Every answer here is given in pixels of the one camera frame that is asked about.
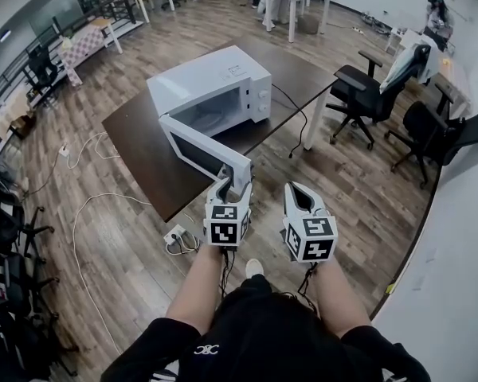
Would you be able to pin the person's black shirt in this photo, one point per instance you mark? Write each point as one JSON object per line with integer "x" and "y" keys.
{"x": 271, "y": 340}

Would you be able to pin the white microwave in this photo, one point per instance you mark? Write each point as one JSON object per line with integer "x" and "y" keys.
{"x": 207, "y": 74}

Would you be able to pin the white garment on chair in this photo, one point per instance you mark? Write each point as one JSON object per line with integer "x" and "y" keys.
{"x": 400, "y": 68}

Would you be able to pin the black office chair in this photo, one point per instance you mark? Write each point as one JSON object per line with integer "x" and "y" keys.
{"x": 362, "y": 94}
{"x": 44, "y": 70}
{"x": 476, "y": 129}
{"x": 424, "y": 129}

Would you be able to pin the group of black chairs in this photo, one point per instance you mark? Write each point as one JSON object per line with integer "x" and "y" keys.
{"x": 12, "y": 261}

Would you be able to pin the person's right forearm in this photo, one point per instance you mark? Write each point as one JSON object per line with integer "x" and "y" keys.
{"x": 338, "y": 297}

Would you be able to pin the white microwave door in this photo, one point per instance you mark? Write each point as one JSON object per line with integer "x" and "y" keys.
{"x": 201, "y": 151}

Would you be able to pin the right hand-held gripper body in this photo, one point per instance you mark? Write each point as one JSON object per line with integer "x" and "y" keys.
{"x": 308, "y": 233}

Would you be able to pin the dark brown table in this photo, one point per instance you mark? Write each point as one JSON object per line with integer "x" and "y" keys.
{"x": 143, "y": 149}

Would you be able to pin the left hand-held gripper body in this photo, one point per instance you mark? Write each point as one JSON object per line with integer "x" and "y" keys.
{"x": 223, "y": 229}

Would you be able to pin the checkered tablecloth table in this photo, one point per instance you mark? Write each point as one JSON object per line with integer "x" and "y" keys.
{"x": 83, "y": 44}

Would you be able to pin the person's white shoe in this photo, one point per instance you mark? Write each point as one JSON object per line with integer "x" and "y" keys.
{"x": 254, "y": 268}

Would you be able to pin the white desk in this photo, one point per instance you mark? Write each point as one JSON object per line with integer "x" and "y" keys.
{"x": 452, "y": 78}

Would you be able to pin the black metal railing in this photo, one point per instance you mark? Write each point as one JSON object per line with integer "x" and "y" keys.
{"x": 16, "y": 70}

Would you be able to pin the person's left forearm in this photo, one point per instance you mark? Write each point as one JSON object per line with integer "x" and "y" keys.
{"x": 199, "y": 289}

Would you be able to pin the white power strip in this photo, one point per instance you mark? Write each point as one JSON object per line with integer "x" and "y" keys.
{"x": 64, "y": 150}
{"x": 175, "y": 236}

